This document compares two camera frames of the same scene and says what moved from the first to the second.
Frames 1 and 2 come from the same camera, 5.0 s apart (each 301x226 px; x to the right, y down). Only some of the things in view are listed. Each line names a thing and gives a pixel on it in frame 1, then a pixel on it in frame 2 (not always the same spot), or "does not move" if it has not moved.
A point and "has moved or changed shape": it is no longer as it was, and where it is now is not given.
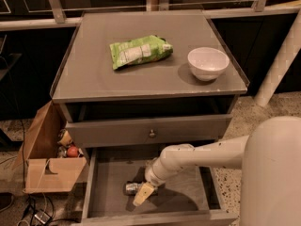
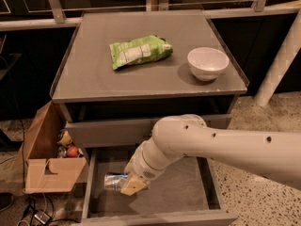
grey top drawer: [135, 131] does not move
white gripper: [153, 176] -> [142, 169]
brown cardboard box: [43, 171] does not move
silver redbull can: [134, 187] has moved or changed shape
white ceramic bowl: [207, 63] does not move
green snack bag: [139, 50] does not move
